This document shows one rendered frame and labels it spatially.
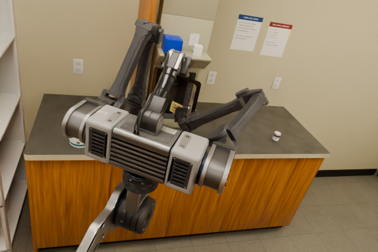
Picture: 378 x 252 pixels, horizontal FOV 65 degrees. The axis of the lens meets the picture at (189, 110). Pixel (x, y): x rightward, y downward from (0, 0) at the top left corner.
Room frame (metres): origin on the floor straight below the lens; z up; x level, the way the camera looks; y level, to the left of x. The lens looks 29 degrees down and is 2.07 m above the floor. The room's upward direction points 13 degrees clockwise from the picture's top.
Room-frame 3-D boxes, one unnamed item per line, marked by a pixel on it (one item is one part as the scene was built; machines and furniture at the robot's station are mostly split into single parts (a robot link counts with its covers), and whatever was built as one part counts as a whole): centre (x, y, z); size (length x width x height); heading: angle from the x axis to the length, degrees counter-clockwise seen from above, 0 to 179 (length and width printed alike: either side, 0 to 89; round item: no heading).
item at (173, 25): (1.87, 0.16, 1.33); 0.32 x 0.25 x 0.77; 111
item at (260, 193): (1.88, -0.02, 0.45); 2.05 x 0.67 x 0.90; 111
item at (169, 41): (1.67, 0.18, 1.56); 0.10 x 0.10 x 0.09; 21
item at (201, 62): (1.70, 0.10, 1.46); 0.32 x 0.12 x 0.10; 111
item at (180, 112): (1.49, 0.03, 1.20); 0.07 x 0.07 x 0.10; 21
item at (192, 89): (1.65, 0.11, 1.19); 0.30 x 0.01 x 0.40; 75
